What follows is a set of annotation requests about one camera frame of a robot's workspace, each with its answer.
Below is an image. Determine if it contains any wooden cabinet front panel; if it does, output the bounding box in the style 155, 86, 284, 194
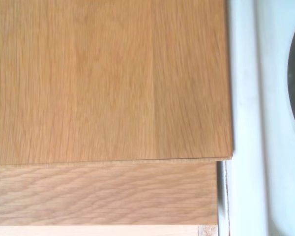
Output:
0, 160, 219, 226

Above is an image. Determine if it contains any light wooden cabinet door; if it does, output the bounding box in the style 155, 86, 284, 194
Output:
0, 224, 200, 236

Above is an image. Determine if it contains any white kitchen stove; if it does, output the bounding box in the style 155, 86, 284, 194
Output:
216, 0, 295, 236

